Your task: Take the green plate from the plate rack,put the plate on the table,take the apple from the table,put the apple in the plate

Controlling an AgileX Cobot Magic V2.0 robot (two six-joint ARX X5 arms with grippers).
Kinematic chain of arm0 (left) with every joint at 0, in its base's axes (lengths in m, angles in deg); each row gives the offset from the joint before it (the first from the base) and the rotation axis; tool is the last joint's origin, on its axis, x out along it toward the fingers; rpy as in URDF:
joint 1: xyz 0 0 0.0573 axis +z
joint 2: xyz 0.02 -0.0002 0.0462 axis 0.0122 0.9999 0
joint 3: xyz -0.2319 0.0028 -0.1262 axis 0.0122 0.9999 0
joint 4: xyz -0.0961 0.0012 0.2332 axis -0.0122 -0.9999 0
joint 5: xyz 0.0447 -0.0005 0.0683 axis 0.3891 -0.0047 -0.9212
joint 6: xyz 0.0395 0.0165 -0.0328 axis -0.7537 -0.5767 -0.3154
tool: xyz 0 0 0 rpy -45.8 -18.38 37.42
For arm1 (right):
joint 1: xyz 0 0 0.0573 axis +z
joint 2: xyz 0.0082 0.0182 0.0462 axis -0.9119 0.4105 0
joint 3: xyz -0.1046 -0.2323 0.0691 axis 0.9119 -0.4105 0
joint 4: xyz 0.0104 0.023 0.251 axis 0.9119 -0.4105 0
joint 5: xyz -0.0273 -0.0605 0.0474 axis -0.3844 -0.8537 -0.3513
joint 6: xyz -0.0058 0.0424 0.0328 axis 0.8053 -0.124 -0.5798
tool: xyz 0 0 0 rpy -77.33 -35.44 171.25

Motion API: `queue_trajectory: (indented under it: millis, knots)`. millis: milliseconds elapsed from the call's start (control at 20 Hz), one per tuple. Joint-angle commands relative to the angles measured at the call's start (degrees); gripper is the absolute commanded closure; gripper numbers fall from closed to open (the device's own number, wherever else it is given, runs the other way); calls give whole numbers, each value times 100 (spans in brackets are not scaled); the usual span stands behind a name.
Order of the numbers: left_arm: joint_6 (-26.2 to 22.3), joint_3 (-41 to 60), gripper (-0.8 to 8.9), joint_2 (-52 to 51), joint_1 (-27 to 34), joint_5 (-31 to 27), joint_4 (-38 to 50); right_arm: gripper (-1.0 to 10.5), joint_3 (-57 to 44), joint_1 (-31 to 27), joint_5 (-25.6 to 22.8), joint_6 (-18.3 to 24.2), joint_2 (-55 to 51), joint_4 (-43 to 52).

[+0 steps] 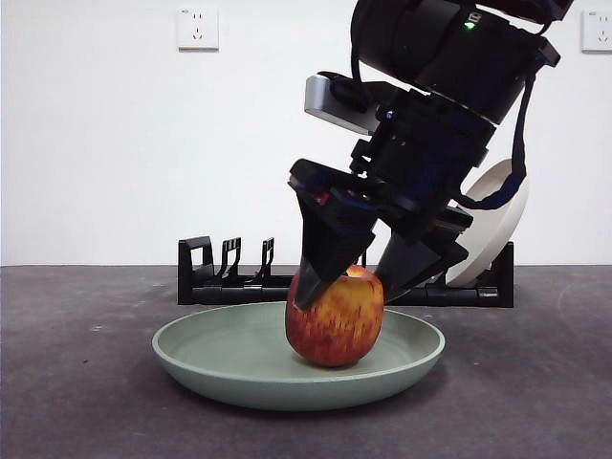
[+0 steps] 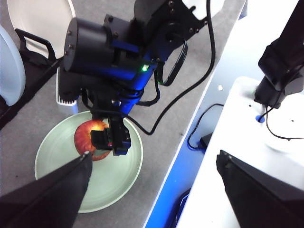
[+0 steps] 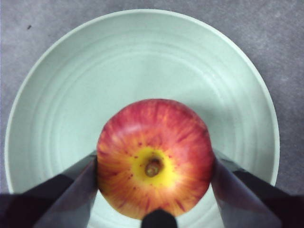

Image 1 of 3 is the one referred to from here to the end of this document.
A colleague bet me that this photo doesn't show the red yellow apple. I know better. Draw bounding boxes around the red yellow apple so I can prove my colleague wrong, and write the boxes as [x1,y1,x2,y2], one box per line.
[285,265,386,368]

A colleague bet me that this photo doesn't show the green plate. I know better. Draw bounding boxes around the green plate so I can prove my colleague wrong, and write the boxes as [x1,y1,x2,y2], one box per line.
[151,300,447,412]

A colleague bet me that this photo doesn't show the cream white plate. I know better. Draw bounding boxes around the cream white plate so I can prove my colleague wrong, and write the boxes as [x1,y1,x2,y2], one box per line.
[447,159,531,288]

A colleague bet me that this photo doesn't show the black plate rack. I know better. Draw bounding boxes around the black plate rack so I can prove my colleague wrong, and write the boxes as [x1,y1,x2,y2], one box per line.
[177,235,515,308]

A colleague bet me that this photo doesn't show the black sleeved cable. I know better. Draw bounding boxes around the black sleeved cable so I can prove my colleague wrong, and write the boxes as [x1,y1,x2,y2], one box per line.
[456,71,535,211]

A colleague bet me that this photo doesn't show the thin black cable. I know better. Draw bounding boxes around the thin black cable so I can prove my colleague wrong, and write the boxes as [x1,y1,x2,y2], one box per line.
[350,45,377,116]

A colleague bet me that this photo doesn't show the pale grey camera box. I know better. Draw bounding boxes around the pale grey camera box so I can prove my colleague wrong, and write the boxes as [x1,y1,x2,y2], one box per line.
[303,71,380,135]

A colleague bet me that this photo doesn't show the white wall socket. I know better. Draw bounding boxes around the white wall socket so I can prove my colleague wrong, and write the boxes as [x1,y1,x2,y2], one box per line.
[580,10,612,55]
[177,7,220,53]

